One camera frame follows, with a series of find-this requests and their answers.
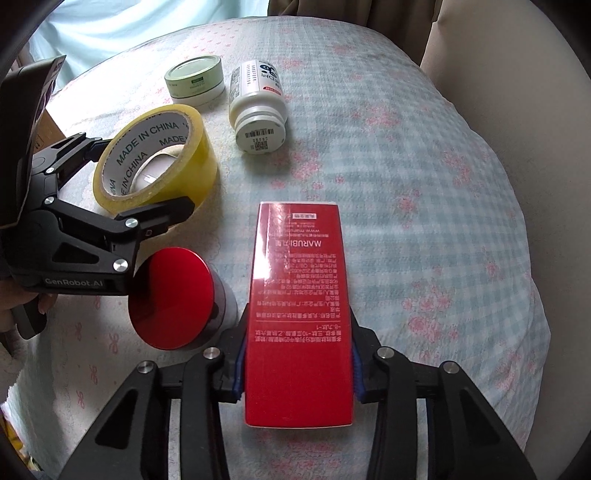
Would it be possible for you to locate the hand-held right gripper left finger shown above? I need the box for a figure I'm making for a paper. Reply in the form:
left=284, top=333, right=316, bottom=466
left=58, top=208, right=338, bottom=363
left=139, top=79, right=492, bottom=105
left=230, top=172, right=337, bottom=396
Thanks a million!
left=59, top=304, right=251, bottom=480

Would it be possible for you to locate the floral checked blanket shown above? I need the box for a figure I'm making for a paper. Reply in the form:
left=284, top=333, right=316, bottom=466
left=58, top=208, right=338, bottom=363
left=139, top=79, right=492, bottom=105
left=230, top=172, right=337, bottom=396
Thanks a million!
left=4, top=17, right=553, bottom=480

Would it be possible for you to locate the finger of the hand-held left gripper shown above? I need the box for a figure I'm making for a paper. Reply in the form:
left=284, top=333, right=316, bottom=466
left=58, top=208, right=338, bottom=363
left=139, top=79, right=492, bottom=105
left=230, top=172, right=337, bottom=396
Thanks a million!
left=30, top=132, right=112, bottom=195
left=109, top=196, right=196, bottom=241

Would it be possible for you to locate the jar with red lid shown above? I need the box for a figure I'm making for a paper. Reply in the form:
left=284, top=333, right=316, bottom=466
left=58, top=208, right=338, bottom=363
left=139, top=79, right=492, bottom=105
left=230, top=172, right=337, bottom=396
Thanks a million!
left=127, top=247, right=239, bottom=353

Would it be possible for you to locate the beige cushion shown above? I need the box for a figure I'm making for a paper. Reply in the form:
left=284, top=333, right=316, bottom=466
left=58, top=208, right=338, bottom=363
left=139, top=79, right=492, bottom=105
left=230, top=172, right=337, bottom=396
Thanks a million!
left=418, top=0, right=591, bottom=480

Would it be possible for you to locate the red printed box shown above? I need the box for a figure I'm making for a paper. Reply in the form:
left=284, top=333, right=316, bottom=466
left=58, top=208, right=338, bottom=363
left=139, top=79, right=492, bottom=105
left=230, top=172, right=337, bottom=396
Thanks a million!
left=244, top=201, right=356, bottom=429

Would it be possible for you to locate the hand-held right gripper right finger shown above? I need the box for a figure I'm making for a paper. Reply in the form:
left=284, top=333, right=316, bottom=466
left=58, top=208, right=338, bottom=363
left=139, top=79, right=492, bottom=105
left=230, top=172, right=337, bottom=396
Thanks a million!
left=349, top=305, right=539, bottom=480

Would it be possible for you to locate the white pill bottle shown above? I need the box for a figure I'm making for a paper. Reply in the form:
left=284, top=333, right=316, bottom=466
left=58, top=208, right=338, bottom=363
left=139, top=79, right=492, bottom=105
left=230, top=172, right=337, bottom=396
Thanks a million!
left=228, top=58, right=290, bottom=156

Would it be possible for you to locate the cardboard box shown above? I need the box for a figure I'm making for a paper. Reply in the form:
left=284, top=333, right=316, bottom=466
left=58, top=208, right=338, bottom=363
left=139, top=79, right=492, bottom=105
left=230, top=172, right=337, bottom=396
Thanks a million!
left=33, top=107, right=68, bottom=152

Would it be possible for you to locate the round tin with green lid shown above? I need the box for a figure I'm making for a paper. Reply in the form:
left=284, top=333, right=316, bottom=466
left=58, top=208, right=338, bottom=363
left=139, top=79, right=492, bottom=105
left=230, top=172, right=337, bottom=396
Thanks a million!
left=164, top=54, right=226, bottom=107

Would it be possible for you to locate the person's left hand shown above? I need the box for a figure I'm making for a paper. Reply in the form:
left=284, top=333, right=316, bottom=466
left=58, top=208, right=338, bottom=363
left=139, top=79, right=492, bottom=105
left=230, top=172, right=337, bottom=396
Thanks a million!
left=0, top=276, right=59, bottom=334

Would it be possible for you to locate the light blue curtain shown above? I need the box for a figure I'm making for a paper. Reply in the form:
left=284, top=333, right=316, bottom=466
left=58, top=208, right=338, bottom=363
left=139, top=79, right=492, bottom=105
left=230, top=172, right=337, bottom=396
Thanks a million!
left=27, top=0, right=274, bottom=95

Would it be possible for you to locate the yellow packing tape roll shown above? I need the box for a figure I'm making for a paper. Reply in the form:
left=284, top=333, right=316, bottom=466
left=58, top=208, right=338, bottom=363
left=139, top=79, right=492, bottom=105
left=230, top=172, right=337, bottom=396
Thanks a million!
left=93, top=104, right=219, bottom=219

